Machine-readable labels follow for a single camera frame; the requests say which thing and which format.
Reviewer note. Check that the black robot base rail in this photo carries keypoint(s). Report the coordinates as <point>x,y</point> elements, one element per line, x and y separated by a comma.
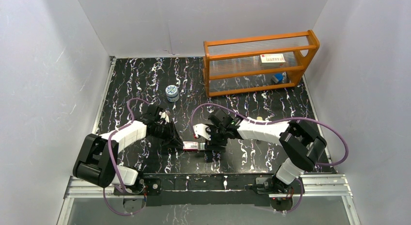
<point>214,189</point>

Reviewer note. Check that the blue white round jar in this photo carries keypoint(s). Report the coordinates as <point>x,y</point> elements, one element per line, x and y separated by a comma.
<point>172,93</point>

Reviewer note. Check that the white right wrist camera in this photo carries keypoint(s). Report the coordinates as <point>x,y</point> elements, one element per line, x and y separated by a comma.
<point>202,130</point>

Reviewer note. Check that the blue grey stapler remover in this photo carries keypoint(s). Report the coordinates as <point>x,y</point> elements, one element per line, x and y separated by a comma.
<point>278,78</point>

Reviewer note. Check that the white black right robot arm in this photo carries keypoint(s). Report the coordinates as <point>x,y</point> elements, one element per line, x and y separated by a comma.
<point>300,141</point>

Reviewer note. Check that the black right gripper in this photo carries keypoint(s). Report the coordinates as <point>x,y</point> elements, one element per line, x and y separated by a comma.
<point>211,145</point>

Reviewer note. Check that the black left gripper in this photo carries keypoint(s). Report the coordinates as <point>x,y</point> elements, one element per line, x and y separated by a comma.
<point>167,133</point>

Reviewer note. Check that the cardboard staple tray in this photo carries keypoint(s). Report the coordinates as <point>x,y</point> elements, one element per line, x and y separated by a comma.
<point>201,146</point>

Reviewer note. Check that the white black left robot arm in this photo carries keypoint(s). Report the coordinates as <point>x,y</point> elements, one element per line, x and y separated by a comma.
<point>97,159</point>

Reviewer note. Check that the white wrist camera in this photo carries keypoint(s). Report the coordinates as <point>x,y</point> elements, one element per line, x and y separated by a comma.
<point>165,117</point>
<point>202,130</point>

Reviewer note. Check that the white red box on shelf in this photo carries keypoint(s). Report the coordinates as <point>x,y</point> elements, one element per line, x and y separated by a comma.
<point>272,60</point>

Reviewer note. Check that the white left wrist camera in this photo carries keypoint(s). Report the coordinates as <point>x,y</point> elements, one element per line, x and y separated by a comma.
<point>165,117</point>

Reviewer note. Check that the red white staple box sleeve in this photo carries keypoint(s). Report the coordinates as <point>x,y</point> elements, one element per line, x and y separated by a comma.
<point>190,146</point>

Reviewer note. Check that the orange wooden shelf rack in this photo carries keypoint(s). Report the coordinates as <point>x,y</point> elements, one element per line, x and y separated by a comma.
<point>232,66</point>

